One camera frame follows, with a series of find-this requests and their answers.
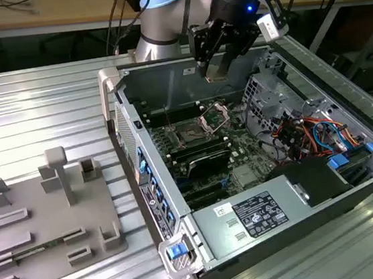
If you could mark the blue release latch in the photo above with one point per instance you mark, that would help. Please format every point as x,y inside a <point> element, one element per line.
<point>176,251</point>

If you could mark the black expansion slot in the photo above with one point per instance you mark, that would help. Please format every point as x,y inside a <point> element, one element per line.
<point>206,197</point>

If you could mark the green motherboard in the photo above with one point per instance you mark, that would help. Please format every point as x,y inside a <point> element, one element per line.
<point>245,153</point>

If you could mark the black graphics card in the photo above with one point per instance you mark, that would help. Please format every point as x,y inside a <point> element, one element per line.
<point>209,165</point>

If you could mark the grey power supply unit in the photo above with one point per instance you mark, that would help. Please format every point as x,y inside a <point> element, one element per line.
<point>217,230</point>

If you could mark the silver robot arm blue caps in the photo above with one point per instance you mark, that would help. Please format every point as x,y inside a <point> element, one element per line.
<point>160,24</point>

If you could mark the blue drive carrier latch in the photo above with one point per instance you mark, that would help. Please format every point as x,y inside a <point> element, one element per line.
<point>339,162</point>

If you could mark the silver chipset heatsink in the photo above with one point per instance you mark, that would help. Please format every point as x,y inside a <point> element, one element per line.
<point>244,176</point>

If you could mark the grey plastic parts rack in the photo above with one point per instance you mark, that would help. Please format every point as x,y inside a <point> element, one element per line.
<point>46,212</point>

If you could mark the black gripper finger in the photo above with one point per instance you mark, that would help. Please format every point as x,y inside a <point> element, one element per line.
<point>234,44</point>
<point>200,43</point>

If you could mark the green RAM stick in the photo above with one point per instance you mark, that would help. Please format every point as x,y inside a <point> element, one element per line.
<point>34,250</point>

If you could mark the perforated metal drive cage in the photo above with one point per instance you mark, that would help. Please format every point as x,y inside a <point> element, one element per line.
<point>269,98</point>

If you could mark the open grey PC case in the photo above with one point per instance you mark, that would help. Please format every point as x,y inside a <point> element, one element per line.
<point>333,217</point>

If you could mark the black plastic air shroud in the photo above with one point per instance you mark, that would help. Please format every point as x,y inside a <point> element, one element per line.
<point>312,179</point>

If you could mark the small blue clip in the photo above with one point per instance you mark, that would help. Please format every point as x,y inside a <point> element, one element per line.
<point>369,147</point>

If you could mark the small CPU plate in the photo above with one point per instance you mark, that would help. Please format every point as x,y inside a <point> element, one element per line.
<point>215,74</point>

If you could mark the black CPU socket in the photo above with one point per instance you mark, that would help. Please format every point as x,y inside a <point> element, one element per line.
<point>189,133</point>

